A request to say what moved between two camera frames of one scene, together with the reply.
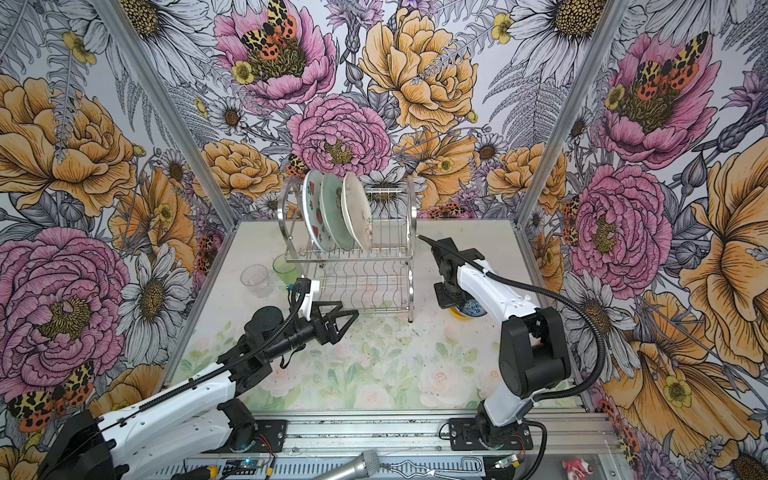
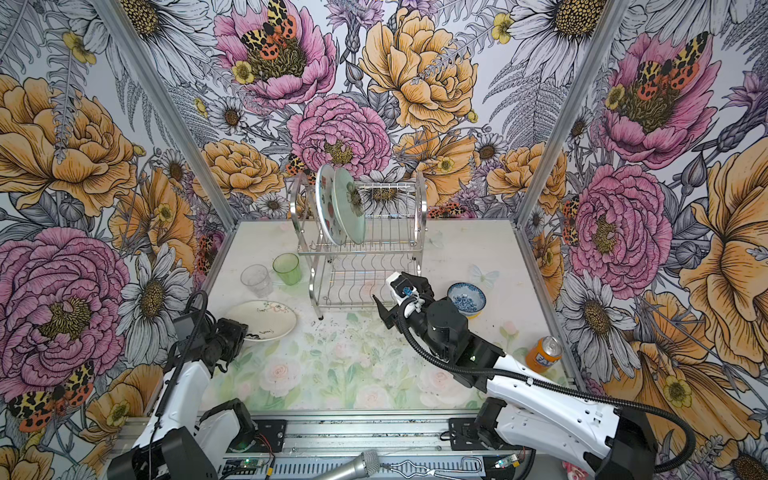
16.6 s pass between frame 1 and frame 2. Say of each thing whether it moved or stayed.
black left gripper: moved
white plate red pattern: moved
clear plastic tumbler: stayed
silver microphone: stayed
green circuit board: stayed
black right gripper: moved
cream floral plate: moved
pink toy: stayed
